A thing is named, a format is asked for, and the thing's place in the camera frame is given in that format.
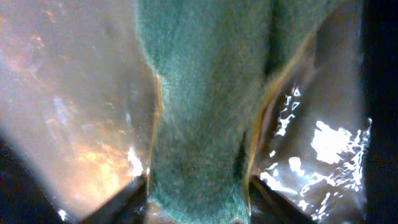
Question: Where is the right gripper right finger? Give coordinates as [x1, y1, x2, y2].
[249, 175, 316, 224]

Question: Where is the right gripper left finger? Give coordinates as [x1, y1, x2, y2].
[80, 176, 147, 224]

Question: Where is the yellow green sponge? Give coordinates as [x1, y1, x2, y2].
[136, 0, 339, 223]

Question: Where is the black water tray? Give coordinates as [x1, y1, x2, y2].
[1, 1, 397, 223]

